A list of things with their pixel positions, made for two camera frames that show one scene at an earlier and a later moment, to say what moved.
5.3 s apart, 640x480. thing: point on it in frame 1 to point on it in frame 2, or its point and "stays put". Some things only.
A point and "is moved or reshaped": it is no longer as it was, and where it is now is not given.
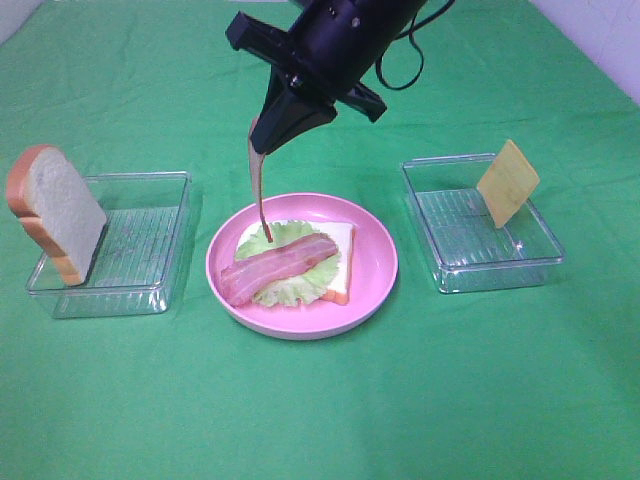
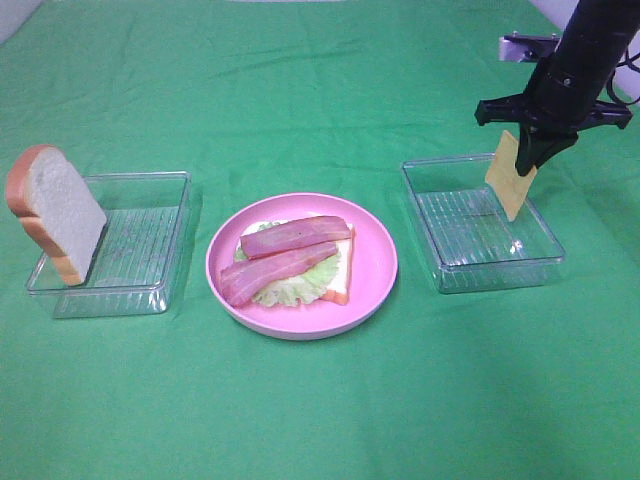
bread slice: (344, 236) stays put
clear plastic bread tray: (141, 251) stays put
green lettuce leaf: (297, 288) stays put
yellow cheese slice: (508, 184) is moved or reshaped
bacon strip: (243, 277) stays put
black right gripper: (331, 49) to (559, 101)
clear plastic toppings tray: (466, 249) stays put
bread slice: (46, 192) stays put
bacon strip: (258, 167) to (295, 235)
